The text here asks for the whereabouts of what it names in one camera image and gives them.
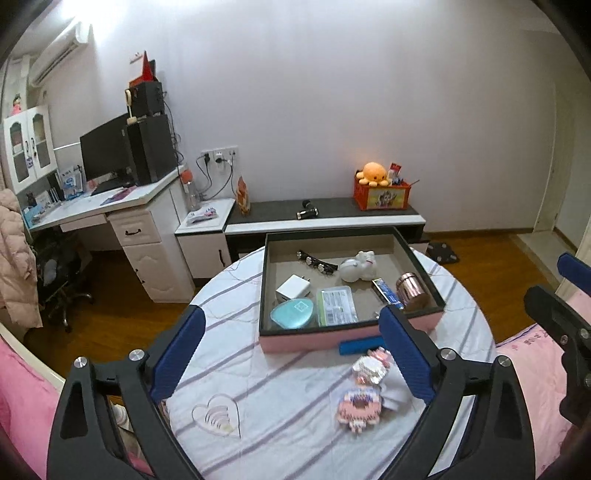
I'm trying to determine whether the black bathroom scale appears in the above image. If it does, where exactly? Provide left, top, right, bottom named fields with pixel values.
left=426, top=241, right=460, bottom=265

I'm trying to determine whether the pink quilt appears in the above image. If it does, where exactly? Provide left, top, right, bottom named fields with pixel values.
left=1, top=327, right=64, bottom=479

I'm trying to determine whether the red cartoon storage crate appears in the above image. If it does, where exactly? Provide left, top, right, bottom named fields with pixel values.
left=353, top=181, right=412, bottom=211

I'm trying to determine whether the blue gold rectangular box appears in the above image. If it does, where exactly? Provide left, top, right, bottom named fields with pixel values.
left=372, top=278, right=404, bottom=310

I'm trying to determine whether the pink puffer jacket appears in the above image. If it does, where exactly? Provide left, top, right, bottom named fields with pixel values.
left=0, top=189, right=43, bottom=329

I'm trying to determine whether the low black white cabinet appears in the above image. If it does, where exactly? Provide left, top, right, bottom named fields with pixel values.
left=224, top=198, right=427, bottom=259

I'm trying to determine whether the black speaker box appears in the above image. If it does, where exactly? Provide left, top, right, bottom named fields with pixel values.
left=125, top=81, right=164, bottom=117

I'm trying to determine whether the black rhinestone hair clip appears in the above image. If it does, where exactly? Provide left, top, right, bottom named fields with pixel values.
left=297, top=250, right=339, bottom=275

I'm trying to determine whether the teal egg shaped case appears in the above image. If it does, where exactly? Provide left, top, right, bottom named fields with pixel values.
left=270, top=298, right=315, bottom=330

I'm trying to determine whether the orange octopus plush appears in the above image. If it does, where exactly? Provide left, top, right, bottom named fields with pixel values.
left=356, top=162, right=391, bottom=187

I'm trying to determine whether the rose gold metal tin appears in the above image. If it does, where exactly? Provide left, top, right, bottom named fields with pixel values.
left=396, top=272, right=430, bottom=312

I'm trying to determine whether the black computer tower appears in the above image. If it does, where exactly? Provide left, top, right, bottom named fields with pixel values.
left=124, top=114, right=177, bottom=186

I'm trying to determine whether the white striped table cloth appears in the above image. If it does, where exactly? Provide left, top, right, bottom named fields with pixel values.
left=166, top=235, right=496, bottom=479

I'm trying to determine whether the black computer monitor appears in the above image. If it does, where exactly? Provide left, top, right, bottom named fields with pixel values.
left=80, top=114, right=131, bottom=183

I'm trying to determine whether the white astronaut figurine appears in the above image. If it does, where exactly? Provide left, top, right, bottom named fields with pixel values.
left=339, top=251, right=377, bottom=283

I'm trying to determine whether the white desk with drawers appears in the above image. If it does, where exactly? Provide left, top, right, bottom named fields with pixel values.
left=30, top=170, right=194, bottom=303

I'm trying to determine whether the clear bottle red cap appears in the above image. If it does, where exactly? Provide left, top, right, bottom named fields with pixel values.
left=180, top=168, right=200, bottom=211

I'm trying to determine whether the white glass door cabinet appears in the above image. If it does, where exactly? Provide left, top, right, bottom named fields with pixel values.
left=3, top=105, right=57, bottom=194

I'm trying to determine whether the black office chair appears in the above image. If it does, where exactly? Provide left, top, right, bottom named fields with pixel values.
left=33, top=229, right=94, bottom=333

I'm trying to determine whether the pink black storage box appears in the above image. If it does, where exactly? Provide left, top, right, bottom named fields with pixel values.
left=259, top=227, right=446, bottom=353

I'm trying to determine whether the blue oblong case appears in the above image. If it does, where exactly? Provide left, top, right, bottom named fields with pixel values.
left=339, top=336, right=386, bottom=356

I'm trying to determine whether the white bedside cabinet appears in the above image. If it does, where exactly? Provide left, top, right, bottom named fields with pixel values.
left=174, top=199, right=235, bottom=279

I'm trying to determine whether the orange snack bag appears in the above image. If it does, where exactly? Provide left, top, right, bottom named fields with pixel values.
left=235, top=177, right=252, bottom=216

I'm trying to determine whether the pink brick figure small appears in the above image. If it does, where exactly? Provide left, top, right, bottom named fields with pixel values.
left=352, top=347, right=394, bottom=386

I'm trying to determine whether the wall air conditioner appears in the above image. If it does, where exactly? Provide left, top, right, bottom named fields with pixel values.
left=28, top=21, right=91, bottom=88

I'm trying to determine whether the white wall power strip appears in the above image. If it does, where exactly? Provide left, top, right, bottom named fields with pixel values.
left=201, top=146, right=239, bottom=166

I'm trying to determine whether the clear plastic box green label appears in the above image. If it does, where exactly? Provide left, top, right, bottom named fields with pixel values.
left=317, top=286, right=358, bottom=327

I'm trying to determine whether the white usb charger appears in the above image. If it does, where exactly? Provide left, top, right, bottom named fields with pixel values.
left=276, top=275, right=311, bottom=302

